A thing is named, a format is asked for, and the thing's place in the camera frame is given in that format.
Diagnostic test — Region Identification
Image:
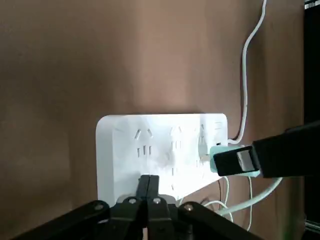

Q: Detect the thick white power strip cord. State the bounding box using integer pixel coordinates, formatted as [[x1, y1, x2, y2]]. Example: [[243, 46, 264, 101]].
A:
[[227, 0, 268, 145]]

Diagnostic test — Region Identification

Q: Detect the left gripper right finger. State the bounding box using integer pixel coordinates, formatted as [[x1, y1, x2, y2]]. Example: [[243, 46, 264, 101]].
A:
[[147, 175, 266, 240]]

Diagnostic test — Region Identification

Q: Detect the white power strip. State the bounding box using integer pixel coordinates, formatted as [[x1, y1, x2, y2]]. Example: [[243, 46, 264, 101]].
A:
[[95, 113, 229, 202]]

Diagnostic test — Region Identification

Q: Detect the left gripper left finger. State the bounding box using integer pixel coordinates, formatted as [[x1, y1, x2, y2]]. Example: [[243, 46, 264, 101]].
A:
[[12, 174, 150, 240]]

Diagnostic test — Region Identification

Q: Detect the thin white charger cable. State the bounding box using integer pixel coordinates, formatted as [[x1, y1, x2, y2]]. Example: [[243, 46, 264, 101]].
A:
[[203, 174, 285, 232]]

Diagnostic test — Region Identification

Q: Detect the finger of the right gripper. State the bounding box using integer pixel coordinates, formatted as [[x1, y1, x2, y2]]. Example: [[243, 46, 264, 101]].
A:
[[214, 120, 320, 179]]

